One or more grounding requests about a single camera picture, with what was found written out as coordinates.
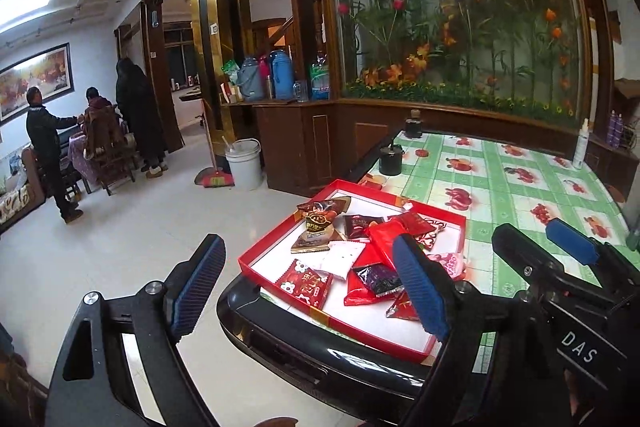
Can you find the yellow brown nut packet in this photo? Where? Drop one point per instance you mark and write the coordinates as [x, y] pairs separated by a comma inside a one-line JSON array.
[[317, 234]]

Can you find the black jar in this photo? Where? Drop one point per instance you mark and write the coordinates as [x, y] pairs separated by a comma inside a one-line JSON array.
[[390, 159]]

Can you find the green snack bag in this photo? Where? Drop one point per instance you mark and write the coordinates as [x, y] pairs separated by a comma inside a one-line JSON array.
[[230, 69]]

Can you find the clear glass cup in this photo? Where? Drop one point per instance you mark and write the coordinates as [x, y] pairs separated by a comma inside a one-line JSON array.
[[300, 91]]

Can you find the wooden chair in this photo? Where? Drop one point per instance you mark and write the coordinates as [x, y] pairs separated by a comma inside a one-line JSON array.
[[107, 152]]

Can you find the wooden wall shelf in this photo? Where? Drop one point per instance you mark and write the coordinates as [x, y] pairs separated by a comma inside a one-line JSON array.
[[627, 89]]

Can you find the white spray bottle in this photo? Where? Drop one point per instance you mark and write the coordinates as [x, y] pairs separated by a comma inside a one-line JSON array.
[[580, 147]]

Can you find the red flower print snack packet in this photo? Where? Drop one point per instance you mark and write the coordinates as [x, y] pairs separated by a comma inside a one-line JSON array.
[[305, 284]]

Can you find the gold mirrored pillar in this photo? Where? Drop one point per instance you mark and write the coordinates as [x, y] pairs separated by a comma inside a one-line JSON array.
[[220, 32]]

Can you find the framed landscape painting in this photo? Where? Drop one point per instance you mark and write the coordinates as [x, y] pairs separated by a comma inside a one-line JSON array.
[[35, 77]]

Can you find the pink snack packet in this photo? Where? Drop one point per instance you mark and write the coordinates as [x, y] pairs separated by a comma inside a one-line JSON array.
[[447, 264]]

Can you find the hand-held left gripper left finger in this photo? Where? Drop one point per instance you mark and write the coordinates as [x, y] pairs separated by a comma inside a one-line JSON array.
[[192, 287]]

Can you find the white plastic bucket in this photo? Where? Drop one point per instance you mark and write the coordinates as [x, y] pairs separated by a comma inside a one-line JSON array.
[[244, 164]]

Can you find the red cardboard box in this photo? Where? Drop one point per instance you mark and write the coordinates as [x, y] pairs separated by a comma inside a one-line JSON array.
[[272, 257]]

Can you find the red gold snack packet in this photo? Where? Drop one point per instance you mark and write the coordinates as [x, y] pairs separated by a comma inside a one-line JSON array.
[[402, 307]]

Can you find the red broom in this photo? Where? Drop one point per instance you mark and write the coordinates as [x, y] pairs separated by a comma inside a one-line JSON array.
[[215, 179]]

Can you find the red white patterned snack packet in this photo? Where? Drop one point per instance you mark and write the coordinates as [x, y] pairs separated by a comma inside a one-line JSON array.
[[436, 232]]

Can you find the patterned sofa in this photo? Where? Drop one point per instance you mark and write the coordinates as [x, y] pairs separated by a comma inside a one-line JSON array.
[[15, 197]]

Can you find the grey blue thermos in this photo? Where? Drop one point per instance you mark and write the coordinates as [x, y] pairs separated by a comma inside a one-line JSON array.
[[250, 79]]

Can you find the ceiling light panel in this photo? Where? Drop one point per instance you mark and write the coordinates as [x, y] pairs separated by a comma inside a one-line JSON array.
[[25, 2]]

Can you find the artificial flower display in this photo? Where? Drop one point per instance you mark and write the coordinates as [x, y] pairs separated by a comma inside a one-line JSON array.
[[450, 32]]

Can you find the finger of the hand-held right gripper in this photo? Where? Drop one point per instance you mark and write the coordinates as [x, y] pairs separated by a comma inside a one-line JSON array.
[[525, 254], [572, 239]]

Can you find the dark glass jar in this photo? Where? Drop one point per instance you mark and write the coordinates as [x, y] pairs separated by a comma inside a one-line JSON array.
[[413, 126]]

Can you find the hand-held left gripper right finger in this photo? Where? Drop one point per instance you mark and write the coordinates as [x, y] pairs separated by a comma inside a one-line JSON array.
[[417, 287]]

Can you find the brown chestnut snack packet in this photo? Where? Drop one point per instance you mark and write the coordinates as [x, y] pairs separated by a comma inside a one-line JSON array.
[[325, 207]]

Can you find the large green label water bottle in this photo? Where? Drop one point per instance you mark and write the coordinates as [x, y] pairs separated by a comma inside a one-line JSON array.
[[320, 79]]

